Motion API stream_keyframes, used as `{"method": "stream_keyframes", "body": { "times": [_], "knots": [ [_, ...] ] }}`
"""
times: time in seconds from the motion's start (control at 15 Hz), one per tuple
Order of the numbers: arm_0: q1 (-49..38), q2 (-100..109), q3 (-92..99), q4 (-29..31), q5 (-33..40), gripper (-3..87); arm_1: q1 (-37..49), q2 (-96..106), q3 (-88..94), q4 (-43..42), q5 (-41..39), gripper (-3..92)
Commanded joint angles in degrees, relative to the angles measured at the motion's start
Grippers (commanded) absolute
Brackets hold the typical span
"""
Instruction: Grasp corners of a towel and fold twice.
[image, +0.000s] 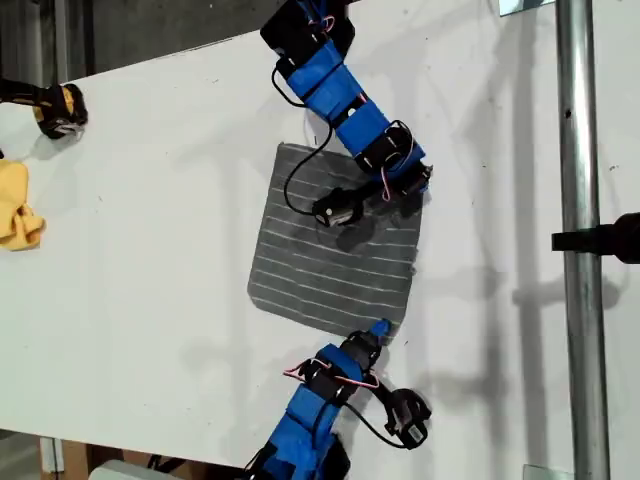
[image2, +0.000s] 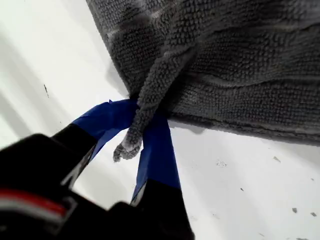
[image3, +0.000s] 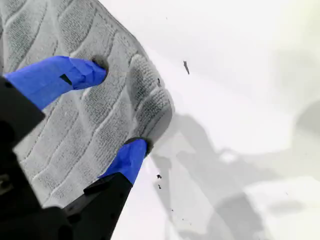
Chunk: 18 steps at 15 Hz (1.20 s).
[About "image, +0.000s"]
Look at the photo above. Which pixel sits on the grey striped towel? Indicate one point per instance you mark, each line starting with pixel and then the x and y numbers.
pixel 320 280

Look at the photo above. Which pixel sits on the black clamp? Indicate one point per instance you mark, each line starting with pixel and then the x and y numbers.
pixel 600 240

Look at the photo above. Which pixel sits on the white box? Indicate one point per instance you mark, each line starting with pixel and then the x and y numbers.
pixel 125 471

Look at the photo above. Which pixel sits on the black yellow power tool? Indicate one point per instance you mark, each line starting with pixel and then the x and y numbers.
pixel 55 112

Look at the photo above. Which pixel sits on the yellow cloth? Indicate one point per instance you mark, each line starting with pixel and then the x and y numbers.
pixel 15 210

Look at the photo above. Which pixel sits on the black camera stalk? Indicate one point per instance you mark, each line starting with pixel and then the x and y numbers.
pixel 372 192
pixel 382 392

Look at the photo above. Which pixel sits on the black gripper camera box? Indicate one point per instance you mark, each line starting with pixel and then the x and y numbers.
pixel 332 210
pixel 407 420

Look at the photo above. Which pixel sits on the steel post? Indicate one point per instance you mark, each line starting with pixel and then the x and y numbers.
pixel 580 150

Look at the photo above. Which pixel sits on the white table bracket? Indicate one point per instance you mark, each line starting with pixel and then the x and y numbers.
pixel 51 455

